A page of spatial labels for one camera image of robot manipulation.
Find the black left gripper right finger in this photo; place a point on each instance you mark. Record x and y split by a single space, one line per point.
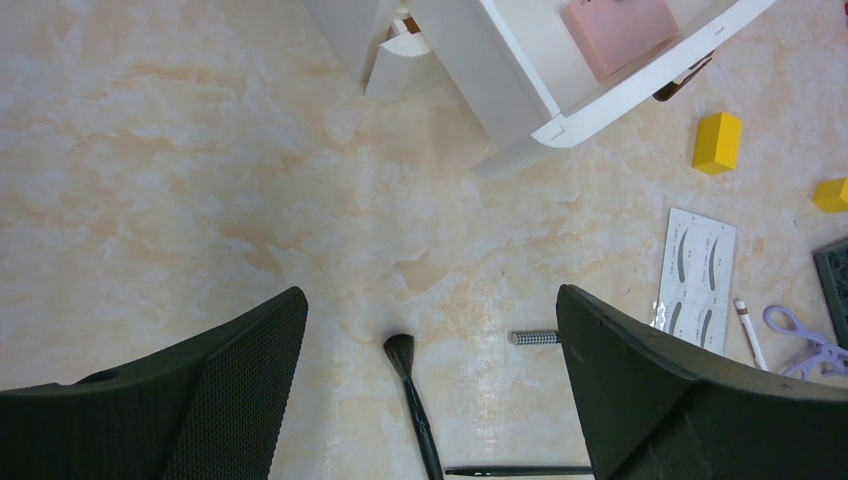
653 406

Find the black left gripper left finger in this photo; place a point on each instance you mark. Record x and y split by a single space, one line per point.
208 407

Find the silver eyeliner pencil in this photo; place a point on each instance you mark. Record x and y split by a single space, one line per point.
534 338

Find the black makeup brush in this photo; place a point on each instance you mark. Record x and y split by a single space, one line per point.
399 349

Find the white plastic drawer organizer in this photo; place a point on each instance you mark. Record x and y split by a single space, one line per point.
517 65

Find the pink compact case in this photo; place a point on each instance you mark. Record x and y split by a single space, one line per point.
613 34

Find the white false eyelash card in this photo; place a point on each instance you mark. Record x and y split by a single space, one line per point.
694 296

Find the white cosmetic pencil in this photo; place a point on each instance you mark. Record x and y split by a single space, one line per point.
753 342

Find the dark green building baseplate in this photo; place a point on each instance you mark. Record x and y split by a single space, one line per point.
831 265

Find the yellow rectangular toy block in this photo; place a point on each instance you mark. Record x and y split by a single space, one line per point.
717 143

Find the small yellow cube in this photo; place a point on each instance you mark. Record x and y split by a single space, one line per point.
831 196

